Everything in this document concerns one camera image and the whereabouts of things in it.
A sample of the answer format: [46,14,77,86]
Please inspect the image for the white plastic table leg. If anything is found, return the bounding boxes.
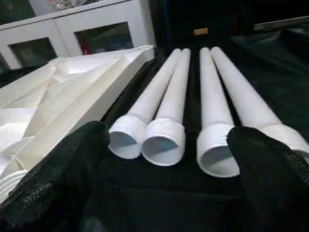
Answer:
[108,48,182,160]
[210,46,309,166]
[140,48,192,167]
[196,47,241,179]

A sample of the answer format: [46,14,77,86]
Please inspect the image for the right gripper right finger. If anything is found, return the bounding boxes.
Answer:
[225,125,309,232]

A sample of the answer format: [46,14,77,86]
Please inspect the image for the white plastic table top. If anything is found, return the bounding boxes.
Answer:
[0,44,155,201]

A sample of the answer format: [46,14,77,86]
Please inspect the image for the black glossy mat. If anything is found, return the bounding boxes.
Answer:
[0,29,309,232]

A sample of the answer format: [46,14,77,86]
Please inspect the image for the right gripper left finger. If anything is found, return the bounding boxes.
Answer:
[0,120,111,232]

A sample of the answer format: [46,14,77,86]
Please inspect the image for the white glass door cabinet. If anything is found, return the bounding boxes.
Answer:
[0,0,156,71]

